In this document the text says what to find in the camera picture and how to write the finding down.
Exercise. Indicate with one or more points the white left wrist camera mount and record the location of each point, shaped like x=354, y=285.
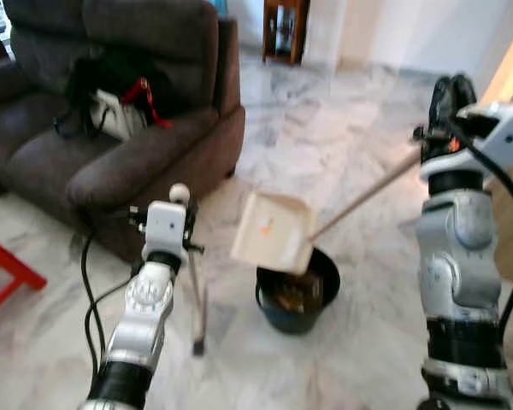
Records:
x=164, y=229

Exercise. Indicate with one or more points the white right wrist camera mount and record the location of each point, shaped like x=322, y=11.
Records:
x=500, y=137

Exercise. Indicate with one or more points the dark grey sofa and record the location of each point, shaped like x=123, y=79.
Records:
x=154, y=162

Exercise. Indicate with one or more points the brown wooden side table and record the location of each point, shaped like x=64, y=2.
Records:
x=286, y=17

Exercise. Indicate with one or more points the red stool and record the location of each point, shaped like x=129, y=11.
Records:
x=8, y=265

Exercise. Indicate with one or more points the purple-bristled broom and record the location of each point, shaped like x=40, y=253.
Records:
x=179, y=192

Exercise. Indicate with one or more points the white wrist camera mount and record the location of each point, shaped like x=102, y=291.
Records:
x=164, y=229
x=500, y=137

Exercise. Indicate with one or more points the black bucket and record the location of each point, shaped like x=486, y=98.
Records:
x=291, y=323

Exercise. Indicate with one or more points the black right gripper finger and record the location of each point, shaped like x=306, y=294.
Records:
x=464, y=96
x=443, y=98

